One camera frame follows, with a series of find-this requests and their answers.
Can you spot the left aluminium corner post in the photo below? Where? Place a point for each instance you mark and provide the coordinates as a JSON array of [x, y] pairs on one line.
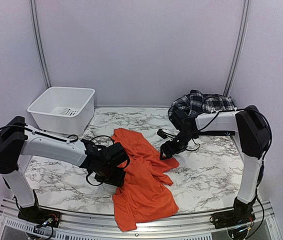
[[39, 44]]

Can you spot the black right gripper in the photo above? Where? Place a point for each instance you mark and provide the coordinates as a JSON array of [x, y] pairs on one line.
[[173, 151]]

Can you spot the black folded garment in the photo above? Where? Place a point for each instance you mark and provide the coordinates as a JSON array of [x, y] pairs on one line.
[[217, 133]]

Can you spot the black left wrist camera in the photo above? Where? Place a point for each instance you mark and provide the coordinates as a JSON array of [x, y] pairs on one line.
[[115, 155]]

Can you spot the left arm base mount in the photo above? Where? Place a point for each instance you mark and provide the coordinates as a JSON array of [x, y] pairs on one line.
[[44, 217]]

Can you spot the aluminium corner post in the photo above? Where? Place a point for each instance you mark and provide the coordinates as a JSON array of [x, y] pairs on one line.
[[39, 44], [243, 26]]

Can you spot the white plastic laundry bin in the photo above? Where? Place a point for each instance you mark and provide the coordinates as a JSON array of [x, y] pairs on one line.
[[64, 110]]

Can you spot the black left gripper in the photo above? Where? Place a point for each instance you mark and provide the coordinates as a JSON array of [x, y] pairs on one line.
[[118, 180]]

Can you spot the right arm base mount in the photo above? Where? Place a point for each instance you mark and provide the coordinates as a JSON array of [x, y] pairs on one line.
[[230, 218]]

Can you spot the right aluminium corner post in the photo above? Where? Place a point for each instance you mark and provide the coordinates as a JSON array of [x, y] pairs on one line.
[[243, 26]]

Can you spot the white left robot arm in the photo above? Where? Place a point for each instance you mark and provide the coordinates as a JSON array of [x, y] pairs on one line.
[[17, 139]]

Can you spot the black white plaid skirt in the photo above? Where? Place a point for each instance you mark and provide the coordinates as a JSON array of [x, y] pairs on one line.
[[196, 102]]

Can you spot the orange garment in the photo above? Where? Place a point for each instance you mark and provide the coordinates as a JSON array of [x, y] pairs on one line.
[[144, 196]]

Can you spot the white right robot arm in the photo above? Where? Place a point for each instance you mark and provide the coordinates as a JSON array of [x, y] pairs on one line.
[[255, 137]]

